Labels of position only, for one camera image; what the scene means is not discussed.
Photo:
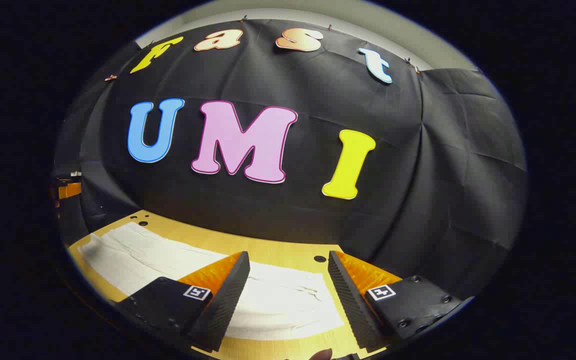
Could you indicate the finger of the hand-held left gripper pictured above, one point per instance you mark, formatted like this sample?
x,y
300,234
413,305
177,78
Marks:
x,y
70,190

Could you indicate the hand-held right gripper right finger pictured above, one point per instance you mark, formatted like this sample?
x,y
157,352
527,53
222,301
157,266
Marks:
x,y
349,300

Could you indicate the black backdrop cloth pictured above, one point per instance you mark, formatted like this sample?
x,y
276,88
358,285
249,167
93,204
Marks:
x,y
318,90

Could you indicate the white jeans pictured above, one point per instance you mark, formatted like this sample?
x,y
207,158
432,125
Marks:
x,y
143,255

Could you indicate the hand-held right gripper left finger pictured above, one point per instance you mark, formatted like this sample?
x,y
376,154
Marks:
x,y
230,295

